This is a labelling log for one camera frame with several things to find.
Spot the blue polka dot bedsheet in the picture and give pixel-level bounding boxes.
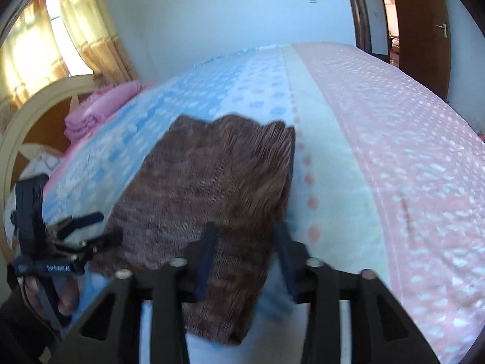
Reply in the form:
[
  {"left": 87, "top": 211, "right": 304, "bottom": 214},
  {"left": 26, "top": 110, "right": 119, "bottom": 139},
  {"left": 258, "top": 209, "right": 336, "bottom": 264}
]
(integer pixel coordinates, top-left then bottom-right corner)
[{"left": 3, "top": 44, "right": 326, "bottom": 364}]

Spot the yellow curtain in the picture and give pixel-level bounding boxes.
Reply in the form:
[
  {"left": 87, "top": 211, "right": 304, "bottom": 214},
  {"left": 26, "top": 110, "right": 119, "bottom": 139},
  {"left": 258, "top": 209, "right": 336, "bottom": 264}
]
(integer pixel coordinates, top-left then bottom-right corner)
[{"left": 0, "top": 0, "right": 138, "bottom": 110}]

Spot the dark wooden door frame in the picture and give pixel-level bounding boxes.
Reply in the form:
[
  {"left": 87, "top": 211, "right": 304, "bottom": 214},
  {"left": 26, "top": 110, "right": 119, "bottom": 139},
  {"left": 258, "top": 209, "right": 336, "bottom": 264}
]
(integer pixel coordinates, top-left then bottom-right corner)
[{"left": 342, "top": 0, "right": 399, "bottom": 65}]

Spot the cream wooden headboard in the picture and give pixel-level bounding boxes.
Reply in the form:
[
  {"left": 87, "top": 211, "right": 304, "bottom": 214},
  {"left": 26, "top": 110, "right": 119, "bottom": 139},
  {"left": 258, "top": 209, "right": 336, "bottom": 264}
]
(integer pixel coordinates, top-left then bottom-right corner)
[{"left": 0, "top": 74, "right": 100, "bottom": 262}]

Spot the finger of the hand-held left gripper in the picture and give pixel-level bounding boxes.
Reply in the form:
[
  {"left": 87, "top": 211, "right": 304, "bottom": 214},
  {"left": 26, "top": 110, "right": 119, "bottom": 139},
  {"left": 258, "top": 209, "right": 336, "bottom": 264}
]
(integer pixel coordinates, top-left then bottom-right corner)
[
  {"left": 56, "top": 212, "right": 105, "bottom": 238},
  {"left": 55, "top": 229, "right": 124, "bottom": 255}
]

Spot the brown knitted sweater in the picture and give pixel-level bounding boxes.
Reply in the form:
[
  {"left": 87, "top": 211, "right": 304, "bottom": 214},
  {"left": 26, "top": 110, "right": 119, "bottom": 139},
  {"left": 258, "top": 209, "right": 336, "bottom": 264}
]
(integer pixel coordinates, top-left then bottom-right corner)
[{"left": 89, "top": 113, "right": 297, "bottom": 346}]

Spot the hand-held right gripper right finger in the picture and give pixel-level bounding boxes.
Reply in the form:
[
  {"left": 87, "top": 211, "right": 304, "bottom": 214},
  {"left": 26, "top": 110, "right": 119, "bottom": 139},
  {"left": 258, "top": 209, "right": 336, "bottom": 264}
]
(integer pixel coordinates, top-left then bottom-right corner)
[{"left": 273, "top": 222, "right": 442, "bottom": 364}]

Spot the brown wooden door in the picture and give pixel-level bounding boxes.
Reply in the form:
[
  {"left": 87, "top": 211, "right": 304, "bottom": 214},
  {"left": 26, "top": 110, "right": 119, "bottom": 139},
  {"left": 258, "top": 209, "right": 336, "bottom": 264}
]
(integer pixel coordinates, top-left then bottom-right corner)
[{"left": 387, "top": 0, "right": 452, "bottom": 101}]

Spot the pink dotted bedspread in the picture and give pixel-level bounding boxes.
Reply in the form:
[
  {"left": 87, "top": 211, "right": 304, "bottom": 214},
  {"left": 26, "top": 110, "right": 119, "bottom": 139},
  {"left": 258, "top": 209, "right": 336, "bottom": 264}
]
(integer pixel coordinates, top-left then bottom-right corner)
[{"left": 292, "top": 42, "right": 485, "bottom": 364}]

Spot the person's left hand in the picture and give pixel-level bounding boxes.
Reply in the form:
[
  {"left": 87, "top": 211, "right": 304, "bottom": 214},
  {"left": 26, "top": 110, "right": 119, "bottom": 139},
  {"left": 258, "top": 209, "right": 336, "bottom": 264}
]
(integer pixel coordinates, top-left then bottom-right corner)
[{"left": 22, "top": 272, "right": 81, "bottom": 317}]

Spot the white patterned pillow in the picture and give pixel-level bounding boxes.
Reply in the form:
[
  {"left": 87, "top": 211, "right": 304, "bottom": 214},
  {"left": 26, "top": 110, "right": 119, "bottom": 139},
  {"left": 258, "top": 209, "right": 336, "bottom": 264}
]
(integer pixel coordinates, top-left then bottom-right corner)
[{"left": 21, "top": 147, "right": 66, "bottom": 188}]

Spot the folded pink blanket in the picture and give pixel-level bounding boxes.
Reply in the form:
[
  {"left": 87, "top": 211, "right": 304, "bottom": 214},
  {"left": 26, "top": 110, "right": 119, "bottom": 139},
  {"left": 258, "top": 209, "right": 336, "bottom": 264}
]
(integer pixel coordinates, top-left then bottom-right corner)
[{"left": 64, "top": 80, "right": 144, "bottom": 142}]

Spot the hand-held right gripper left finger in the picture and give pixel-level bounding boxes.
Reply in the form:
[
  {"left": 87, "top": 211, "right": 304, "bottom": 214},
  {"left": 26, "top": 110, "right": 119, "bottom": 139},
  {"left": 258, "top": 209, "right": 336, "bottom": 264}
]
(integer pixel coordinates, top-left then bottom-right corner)
[{"left": 49, "top": 222, "right": 219, "bottom": 364}]

